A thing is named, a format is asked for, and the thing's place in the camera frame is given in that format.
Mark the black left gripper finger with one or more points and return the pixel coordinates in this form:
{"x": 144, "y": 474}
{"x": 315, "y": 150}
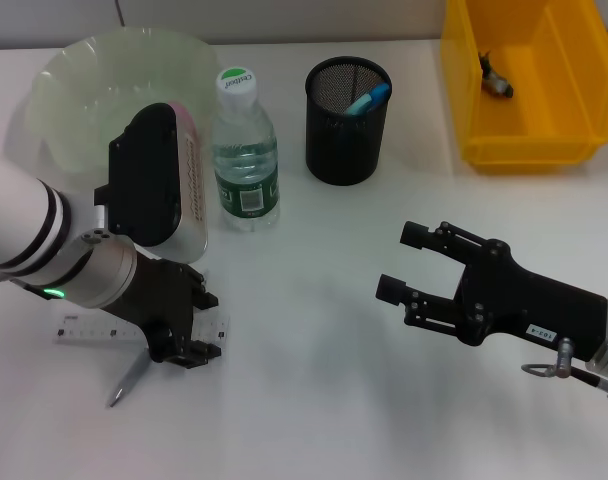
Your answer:
{"x": 196, "y": 352}
{"x": 205, "y": 300}

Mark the silver ballpoint pen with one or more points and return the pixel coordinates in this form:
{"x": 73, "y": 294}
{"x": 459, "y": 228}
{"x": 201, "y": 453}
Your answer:
{"x": 126, "y": 380}

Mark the clear green-label water bottle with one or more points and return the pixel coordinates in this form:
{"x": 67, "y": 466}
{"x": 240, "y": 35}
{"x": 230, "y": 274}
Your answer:
{"x": 244, "y": 165}

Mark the translucent green wavy fruit plate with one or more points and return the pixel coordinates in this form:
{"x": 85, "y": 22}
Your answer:
{"x": 74, "y": 90}

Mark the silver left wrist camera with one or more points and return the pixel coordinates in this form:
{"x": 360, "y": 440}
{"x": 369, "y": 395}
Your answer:
{"x": 144, "y": 175}

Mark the right gripper metal connector plug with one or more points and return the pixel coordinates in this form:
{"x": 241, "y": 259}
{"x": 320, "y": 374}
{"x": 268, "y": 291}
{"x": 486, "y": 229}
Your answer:
{"x": 564, "y": 357}

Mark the clear plastic ruler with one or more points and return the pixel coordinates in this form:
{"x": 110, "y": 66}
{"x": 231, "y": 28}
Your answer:
{"x": 94, "y": 330}

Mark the green plastic wrapper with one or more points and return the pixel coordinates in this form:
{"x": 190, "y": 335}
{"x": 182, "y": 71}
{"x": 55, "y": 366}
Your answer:
{"x": 496, "y": 80}

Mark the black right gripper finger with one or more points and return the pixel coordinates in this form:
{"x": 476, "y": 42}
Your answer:
{"x": 391, "y": 290}
{"x": 414, "y": 234}

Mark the black mesh pen cup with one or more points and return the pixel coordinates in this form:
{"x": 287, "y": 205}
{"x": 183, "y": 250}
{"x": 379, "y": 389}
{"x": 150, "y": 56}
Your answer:
{"x": 346, "y": 145}

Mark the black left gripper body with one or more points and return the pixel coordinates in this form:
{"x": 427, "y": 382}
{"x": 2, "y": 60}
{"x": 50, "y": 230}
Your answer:
{"x": 164, "y": 300}

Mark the yellow plastic bin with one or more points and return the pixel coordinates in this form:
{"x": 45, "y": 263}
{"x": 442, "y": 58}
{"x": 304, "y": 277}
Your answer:
{"x": 534, "y": 125}

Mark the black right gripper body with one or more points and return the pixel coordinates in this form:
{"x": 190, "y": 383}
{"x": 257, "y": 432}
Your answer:
{"x": 524, "y": 305}

